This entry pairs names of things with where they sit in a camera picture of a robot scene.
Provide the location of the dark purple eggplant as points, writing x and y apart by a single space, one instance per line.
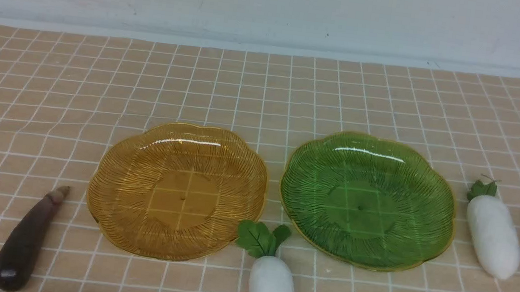
19 253

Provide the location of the amber glass plate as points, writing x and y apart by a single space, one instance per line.
177 192

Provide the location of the checkered orange tablecloth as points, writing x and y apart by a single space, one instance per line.
65 98

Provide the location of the green glass plate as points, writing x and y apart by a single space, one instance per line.
376 204

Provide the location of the white radish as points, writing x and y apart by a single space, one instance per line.
269 273
492 229

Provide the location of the white radish front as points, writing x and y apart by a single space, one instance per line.
269 273

